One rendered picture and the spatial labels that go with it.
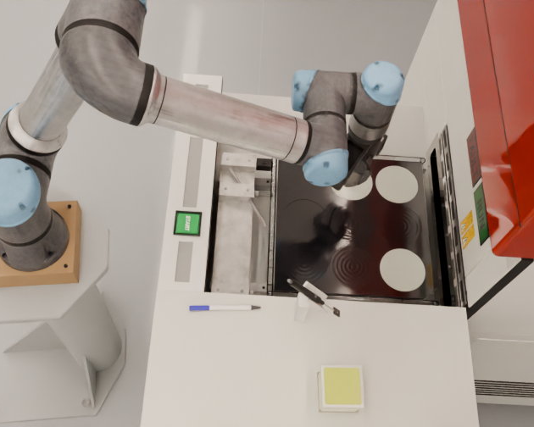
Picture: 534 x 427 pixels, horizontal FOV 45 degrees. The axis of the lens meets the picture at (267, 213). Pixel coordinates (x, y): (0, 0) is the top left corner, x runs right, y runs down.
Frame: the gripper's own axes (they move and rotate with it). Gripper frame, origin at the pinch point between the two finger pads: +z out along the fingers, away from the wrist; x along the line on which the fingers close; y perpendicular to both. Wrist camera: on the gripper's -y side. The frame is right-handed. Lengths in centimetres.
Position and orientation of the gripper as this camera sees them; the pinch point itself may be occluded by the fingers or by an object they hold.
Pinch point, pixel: (343, 184)
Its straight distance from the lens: 142.1
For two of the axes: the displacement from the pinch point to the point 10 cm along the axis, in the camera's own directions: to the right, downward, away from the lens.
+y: 5.7, -7.1, 4.1
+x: -8.2, -5.3, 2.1
